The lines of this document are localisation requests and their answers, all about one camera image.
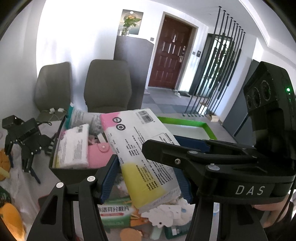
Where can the mint green clip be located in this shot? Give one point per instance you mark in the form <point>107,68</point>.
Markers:
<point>156,233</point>

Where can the brown entrance door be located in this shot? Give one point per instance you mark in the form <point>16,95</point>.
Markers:
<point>171,53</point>

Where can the small wooden box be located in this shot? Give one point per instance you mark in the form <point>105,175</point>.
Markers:
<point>212,117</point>

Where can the black wall panel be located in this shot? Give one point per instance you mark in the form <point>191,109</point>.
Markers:
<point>196,53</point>

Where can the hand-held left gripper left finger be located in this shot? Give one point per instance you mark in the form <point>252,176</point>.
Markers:
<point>108,180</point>

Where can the grey dining chair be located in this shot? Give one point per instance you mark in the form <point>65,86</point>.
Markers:
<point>107,85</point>
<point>53,88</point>

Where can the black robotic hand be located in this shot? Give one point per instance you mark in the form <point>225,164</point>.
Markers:
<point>25,136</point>

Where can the grey desktop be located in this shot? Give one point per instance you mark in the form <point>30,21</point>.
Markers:
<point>46,187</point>

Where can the orange yellow soft toy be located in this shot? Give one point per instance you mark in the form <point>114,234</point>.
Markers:
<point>11,220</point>

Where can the green orange medicine box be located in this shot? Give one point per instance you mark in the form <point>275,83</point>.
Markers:
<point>115,215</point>

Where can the white slipper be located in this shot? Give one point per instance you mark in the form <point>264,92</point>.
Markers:
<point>178,93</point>

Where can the framed flower picture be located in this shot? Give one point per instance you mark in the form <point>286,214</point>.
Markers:
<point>130,22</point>

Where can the person's right forearm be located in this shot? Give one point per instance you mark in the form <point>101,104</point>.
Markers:
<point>289,224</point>

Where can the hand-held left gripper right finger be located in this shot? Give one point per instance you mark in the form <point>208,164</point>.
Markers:
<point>186,192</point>

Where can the green cardboard box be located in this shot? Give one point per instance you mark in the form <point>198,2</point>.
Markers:
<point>185,129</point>

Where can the black slat partition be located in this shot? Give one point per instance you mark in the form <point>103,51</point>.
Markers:
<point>222,69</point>

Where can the dark grey cabinet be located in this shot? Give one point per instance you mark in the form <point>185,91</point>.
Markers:
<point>136,64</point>

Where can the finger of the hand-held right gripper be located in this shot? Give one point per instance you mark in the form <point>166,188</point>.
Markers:
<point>192,142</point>
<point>166,153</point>

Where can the black storage box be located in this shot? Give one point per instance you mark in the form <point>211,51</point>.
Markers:
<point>74,176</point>

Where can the orange burger plush toy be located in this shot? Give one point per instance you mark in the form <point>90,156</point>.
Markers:
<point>130,235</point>

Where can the person's right hand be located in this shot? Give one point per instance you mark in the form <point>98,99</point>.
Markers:
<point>270,213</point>

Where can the white paper card tag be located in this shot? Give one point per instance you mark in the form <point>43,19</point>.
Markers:
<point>161,213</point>

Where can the black glass door frame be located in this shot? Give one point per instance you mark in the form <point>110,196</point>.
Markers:
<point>208,41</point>

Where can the pink yellow white tissue pack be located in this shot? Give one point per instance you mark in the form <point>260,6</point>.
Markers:
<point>129,139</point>
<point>71,148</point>

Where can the dark green box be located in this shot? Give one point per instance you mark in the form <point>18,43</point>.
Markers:
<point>175,231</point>

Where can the pink pouch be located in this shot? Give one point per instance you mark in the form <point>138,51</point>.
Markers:
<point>98,155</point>

